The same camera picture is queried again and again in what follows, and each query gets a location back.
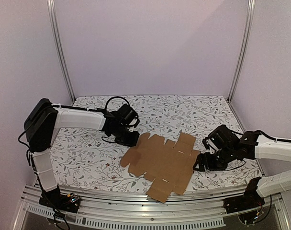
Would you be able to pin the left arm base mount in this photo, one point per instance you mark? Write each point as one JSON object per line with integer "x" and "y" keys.
{"x": 56, "y": 200}

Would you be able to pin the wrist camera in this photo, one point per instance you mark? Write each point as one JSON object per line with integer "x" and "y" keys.
{"x": 128, "y": 116}
{"x": 220, "y": 138}

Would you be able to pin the brown cardboard box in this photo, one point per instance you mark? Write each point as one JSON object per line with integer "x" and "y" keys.
{"x": 165, "y": 163}

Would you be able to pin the aluminium frame post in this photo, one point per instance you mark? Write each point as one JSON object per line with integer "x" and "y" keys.
{"x": 243, "y": 49}
{"x": 59, "y": 49}

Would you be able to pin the front aluminium rail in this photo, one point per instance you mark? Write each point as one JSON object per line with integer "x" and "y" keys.
{"x": 193, "y": 210}

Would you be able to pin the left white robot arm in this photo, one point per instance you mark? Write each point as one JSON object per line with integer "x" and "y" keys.
{"x": 47, "y": 117}

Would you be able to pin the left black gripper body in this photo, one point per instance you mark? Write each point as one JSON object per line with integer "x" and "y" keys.
{"x": 121, "y": 137}

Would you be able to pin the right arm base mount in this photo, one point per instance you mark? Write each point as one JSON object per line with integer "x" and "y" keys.
{"x": 243, "y": 202}

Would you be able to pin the right aluminium frame post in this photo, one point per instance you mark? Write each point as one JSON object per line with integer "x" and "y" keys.
{"x": 243, "y": 49}

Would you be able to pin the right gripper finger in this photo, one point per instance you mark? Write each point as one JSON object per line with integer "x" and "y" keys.
{"x": 204, "y": 156}
{"x": 198, "y": 166}

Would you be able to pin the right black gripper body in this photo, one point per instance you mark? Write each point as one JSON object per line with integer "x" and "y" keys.
{"x": 203, "y": 162}

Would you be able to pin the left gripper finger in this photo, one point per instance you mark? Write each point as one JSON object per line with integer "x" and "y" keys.
{"x": 134, "y": 133}
{"x": 133, "y": 141}

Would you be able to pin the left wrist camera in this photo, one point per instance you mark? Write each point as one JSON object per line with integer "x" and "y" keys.
{"x": 128, "y": 116}

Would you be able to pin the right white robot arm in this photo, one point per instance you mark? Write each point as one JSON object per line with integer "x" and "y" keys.
{"x": 258, "y": 145}

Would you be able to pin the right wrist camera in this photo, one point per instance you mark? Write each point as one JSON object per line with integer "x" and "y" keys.
{"x": 220, "y": 138}

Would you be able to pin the left aluminium frame post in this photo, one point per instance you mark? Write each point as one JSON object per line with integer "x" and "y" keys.
{"x": 59, "y": 49}

